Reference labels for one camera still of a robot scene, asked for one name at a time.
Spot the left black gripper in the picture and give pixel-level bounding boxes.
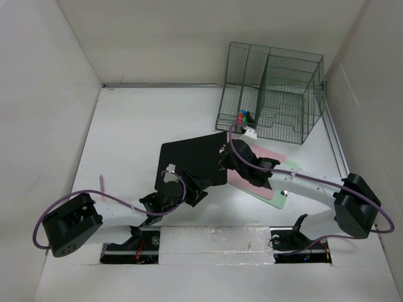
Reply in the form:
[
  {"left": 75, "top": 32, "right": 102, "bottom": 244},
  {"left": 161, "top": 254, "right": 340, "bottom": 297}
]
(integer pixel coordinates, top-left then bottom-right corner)
[{"left": 162, "top": 170, "right": 212, "bottom": 215}]

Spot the pink clipboard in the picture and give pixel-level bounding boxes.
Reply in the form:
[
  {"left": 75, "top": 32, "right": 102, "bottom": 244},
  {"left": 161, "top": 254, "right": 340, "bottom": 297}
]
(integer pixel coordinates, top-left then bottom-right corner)
[{"left": 227, "top": 144, "right": 287, "bottom": 200}]

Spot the black clipboard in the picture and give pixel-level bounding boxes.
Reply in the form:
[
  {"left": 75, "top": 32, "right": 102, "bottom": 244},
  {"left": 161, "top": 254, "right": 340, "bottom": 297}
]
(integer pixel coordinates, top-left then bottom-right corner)
[{"left": 154, "top": 132, "right": 227, "bottom": 189}]

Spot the green clipboard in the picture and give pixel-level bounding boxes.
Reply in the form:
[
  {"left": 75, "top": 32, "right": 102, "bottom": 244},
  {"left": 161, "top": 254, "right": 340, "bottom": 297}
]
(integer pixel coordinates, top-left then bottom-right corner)
[{"left": 249, "top": 160, "right": 300, "bottom": 210}]

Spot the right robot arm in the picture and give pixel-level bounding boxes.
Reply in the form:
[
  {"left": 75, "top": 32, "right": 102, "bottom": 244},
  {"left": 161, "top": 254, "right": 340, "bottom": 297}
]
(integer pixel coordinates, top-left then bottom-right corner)
[{"left": 219, "top": 139, "right": 381, "bottom": 248}]

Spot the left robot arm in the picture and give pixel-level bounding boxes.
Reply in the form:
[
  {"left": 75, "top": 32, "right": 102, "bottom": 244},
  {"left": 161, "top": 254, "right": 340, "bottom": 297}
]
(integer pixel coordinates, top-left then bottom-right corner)
[{"left": 34, "top": 170, "right": 213, "bottom": 258}]

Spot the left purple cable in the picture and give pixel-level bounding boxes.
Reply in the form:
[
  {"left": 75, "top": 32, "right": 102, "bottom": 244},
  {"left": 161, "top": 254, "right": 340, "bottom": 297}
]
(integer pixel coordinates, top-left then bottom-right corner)
[{"left": 33, "top": 169, "right": 188, "bottom": 251}]

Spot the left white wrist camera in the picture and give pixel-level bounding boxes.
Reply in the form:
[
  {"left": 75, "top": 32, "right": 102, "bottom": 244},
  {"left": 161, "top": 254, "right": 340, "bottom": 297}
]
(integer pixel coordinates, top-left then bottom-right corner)
[{"left": 163, "top": 164, "right": 177, "bottom": 182}]

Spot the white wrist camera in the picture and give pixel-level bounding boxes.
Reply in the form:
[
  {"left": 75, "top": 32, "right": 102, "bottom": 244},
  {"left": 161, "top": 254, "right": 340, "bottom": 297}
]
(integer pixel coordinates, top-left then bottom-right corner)
[
  {"left": 240, "top": 126, "right": 257, "bottom": 141},
  {"left": 163, "top": 164, "right": 177, "bottom": 182}
]

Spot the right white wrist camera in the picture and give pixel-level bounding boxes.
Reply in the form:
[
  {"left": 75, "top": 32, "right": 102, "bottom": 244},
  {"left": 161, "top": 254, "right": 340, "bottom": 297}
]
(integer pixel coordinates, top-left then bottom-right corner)
[{"left": 240, "top": 126, "right": 257, "bottom": 141}]

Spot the green wire desk organizer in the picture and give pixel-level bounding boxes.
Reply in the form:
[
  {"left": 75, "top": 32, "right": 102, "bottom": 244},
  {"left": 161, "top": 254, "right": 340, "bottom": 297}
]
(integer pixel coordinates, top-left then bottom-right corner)
[{"left": 215, "top": 42, "right": 326, "bottom": 145}]

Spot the pink pen on wall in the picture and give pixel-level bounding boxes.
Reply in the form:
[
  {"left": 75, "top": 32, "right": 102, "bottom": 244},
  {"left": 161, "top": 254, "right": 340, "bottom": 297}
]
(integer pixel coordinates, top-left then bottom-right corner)
[{"left": 99, "top": 174, "right": 106, "bottom": 202}]

